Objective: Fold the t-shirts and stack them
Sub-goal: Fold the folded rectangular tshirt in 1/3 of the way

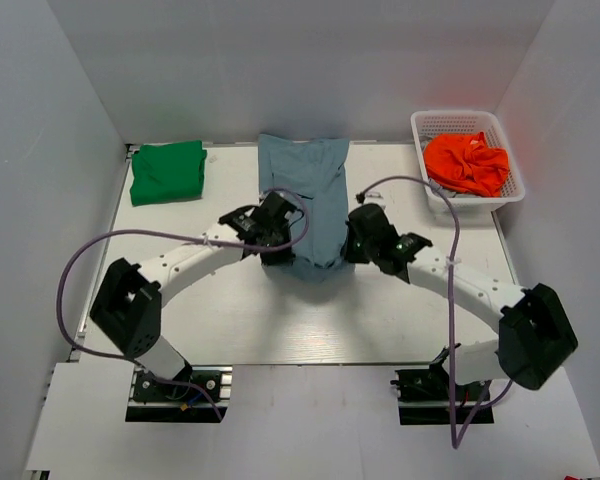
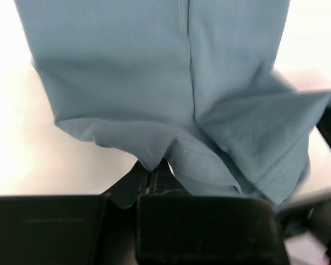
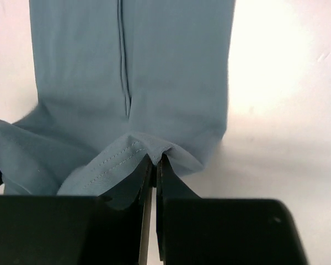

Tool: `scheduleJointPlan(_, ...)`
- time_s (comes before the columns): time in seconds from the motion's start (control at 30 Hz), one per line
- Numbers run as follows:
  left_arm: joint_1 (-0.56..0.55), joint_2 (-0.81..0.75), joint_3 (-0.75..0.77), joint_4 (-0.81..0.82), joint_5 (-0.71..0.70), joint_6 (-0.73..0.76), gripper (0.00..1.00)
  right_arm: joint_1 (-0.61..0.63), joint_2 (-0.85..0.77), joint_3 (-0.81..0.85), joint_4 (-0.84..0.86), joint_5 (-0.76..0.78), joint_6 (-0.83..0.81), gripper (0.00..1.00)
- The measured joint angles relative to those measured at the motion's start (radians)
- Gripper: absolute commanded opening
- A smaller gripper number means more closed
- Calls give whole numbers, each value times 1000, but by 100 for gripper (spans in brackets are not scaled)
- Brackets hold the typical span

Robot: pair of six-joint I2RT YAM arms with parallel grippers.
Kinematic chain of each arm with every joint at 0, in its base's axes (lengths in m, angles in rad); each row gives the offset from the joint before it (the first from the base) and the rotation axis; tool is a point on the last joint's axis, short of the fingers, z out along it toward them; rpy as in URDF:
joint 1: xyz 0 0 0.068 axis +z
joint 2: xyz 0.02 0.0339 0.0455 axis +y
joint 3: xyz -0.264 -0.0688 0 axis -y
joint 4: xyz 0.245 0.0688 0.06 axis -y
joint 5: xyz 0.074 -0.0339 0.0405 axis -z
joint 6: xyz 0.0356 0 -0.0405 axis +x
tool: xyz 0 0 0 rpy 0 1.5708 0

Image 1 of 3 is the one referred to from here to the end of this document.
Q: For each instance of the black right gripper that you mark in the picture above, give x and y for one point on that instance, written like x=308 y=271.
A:
x=349 y=253

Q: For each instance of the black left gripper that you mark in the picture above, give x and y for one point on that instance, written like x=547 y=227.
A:
x=283 y=257

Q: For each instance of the blue-grey t-shirt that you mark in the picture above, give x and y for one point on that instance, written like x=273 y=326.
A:
x=315 y=171

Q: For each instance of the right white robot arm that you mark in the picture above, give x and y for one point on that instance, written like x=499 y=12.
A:
x=534 y=335

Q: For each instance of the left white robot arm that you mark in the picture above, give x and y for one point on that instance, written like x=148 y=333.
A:
x=128 y=305

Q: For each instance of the grey cloth in basket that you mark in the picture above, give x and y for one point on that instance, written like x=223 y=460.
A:
x=446 y=192

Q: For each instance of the crumpled orange t-shirt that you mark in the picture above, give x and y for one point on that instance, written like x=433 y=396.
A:
x=466 y=164

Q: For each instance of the white plastic basket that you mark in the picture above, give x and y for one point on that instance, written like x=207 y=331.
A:
x=428 y=124

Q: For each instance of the folded green t-shirt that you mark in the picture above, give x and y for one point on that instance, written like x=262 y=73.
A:
x=168 y=173

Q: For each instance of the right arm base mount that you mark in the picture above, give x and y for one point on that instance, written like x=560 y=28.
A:
x=423 y=399

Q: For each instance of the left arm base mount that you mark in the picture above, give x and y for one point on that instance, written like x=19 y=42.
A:
x=152 y=402

